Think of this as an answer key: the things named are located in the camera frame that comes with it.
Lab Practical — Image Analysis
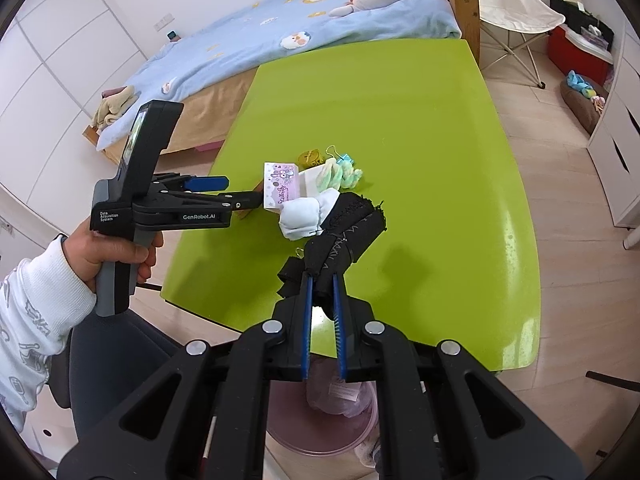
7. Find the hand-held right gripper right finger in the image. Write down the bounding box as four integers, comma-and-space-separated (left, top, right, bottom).
332, 272, 586, 480

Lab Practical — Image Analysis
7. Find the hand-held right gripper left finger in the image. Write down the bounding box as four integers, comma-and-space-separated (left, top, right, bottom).
57, 272, 314, 480

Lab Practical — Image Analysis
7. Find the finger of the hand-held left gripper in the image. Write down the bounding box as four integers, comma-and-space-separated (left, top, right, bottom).
152, 172, 230, 194
132, 191, 265, 211

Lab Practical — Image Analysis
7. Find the pink printed box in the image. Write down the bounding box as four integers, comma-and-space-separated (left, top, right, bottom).
262, 161, 303, 213

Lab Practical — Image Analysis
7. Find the pink translucent bin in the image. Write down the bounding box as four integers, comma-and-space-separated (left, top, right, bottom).
264, 347, 383, 461

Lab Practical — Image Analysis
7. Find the black cloth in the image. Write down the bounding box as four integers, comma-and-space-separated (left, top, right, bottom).
276, 191, 389, 322

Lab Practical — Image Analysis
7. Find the teal binder clip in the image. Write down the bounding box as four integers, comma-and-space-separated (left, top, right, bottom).
326, 146, 358, 173

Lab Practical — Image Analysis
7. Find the person's left forearm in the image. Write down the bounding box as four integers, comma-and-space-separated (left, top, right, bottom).
0, 237, 98, 433

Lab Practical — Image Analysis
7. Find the person's left hand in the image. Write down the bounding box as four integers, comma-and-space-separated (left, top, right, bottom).
67, 220, 164, 293

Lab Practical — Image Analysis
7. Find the folded beige cloth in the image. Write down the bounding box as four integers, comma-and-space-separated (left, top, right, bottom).
92, 85, 141, 134

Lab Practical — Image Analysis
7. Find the wooden bed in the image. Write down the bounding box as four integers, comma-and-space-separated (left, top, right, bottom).
82, 0, 482, 162

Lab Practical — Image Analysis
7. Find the white sock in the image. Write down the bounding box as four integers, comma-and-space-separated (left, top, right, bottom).
278, 187, 344, 240

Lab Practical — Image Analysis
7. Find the small white box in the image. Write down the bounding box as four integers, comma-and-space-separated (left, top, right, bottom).
298, 165, 331, 197

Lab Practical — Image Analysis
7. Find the green white knit item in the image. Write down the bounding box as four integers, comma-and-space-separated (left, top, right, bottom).
319, 160, 366, 192

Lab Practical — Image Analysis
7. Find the white wardrobe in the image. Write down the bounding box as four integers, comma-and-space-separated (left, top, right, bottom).
0, 0, 149, 261

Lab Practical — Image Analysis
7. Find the person's left leg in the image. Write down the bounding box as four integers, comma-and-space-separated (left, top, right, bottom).
67, 305, 241, 411

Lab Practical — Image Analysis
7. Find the brown pet basket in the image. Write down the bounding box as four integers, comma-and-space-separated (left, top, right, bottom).
560, 72, 609, 134

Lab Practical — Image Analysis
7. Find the white cabinet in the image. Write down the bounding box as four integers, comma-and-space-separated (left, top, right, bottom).
587, 10, 640, 232

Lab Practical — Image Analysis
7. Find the white folding chair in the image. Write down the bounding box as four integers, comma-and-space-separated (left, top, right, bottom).
472, 0, 568, 89

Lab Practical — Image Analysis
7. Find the blue plush toy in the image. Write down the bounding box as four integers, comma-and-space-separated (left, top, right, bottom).
566, 71, 598, 98

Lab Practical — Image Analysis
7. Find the red storage box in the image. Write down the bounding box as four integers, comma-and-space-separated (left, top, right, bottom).
546, 25, 614, 79

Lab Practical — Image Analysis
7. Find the black bag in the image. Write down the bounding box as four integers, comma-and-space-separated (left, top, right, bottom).
550, 0, 616, 53

